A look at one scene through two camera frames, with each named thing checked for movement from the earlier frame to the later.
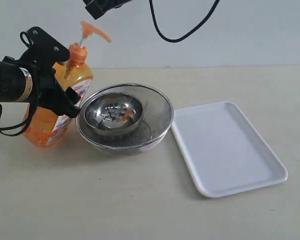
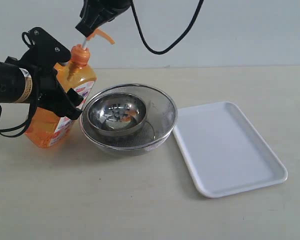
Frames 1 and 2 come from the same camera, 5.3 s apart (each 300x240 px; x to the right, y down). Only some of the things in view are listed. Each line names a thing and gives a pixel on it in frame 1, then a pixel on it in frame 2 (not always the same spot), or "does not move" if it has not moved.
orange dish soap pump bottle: [49, 128] does not move
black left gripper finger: [68, 107] does not move
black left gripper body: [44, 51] does not move
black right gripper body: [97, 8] → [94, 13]
